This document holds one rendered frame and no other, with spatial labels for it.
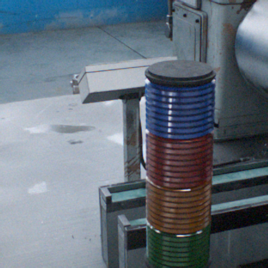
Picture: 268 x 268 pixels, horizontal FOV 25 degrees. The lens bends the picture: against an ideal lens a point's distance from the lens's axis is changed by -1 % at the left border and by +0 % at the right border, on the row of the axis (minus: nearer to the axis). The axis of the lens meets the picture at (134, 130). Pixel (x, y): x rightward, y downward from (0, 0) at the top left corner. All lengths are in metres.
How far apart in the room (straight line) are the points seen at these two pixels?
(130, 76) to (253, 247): 0.35
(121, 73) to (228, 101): 0.43
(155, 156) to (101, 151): 0.88
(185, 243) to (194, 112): 0.12
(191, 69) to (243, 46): 0.79
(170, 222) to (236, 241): 0.39
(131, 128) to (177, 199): 0.57
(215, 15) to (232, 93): 0.18
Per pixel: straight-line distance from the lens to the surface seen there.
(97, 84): 1.02
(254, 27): 1.27
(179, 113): 0.49
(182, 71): 0.50
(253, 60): 1.26
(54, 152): 1.40
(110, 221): 0.94
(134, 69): 1.05
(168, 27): 1.64
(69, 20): 6.56
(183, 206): 0.53
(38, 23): 6.49
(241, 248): 0.93
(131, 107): 1.07
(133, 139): 1.10
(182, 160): 0.51
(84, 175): 1.29
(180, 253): 0.55
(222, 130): 1.43
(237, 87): 1.41
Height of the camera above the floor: 1.36
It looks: 22 degrees down
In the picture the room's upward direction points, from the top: 1 degrees counter-clockwise
